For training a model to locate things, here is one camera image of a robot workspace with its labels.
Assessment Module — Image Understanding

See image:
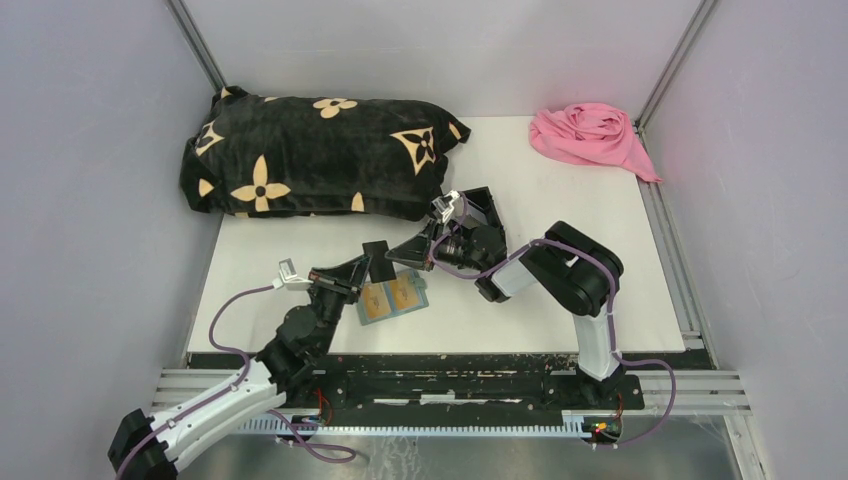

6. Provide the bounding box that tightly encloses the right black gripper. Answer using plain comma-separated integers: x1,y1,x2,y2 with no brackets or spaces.
384,220,486,273

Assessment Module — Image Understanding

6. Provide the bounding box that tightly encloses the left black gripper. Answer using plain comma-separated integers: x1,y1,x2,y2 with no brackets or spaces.
308,252,374,354

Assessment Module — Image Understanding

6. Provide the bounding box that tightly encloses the black credit card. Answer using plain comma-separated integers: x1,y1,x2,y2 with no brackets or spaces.
362,240,396,284

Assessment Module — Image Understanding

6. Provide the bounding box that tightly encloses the gold credit card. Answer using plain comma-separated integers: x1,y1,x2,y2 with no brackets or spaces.
388,276,423,312
361,284,392,323

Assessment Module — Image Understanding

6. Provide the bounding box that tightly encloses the green card holder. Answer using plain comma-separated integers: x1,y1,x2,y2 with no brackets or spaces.
357,269,429,326

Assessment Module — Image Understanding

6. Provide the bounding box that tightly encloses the black card box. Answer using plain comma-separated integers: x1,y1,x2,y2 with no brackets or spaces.
456,186,506,248

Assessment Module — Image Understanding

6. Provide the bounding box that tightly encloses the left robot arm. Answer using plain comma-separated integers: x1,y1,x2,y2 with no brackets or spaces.
107,254,372,479

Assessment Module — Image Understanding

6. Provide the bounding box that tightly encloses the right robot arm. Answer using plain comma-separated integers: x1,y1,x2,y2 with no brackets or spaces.
385,220,626,408

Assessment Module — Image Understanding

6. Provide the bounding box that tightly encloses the black floral pillow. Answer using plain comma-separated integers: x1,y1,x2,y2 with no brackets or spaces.
179,85,471,221

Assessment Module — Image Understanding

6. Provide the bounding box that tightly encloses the pink cloth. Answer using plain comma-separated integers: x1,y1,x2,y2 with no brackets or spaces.
529,103,663,183

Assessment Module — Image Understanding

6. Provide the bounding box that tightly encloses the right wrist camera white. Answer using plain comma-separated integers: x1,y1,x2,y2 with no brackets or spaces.
430,190,462,224

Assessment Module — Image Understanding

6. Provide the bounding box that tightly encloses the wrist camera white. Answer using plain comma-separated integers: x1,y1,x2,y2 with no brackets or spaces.
272,258,312,291
430,190,462,224

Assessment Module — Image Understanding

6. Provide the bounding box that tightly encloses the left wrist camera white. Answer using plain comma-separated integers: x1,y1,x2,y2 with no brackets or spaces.
272,258,312,291

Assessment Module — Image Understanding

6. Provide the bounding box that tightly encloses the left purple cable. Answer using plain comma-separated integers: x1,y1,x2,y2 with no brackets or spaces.
115,284,358,480

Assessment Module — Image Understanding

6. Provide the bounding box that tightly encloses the purple cable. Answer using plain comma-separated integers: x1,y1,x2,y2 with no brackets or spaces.
115,284,358,480
429,195,677,450

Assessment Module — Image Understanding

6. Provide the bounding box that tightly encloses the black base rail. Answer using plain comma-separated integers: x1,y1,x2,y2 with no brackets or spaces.
185,352,664,429

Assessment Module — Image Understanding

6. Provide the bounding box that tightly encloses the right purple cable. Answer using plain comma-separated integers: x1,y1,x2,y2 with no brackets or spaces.
429,195,677,450

